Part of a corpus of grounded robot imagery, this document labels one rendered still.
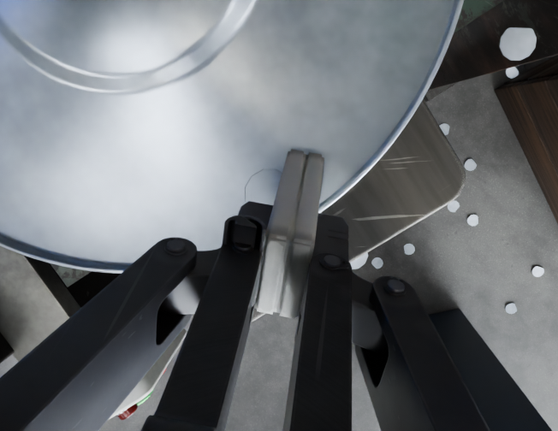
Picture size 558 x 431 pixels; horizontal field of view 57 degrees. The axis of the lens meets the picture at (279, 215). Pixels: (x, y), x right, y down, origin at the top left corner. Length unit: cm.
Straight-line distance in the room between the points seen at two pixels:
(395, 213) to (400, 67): 6
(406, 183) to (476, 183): 83
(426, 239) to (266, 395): 47
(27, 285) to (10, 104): 21
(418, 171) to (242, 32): 9
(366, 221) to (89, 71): 13
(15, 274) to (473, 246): 84
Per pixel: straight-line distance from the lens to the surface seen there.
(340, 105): 22
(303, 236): 16
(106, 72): 24
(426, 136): 23
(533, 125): 97
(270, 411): 118
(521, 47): 39
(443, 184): 23
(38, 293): 44
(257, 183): 23
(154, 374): 48
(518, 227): 110
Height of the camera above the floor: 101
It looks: 79 degrees down
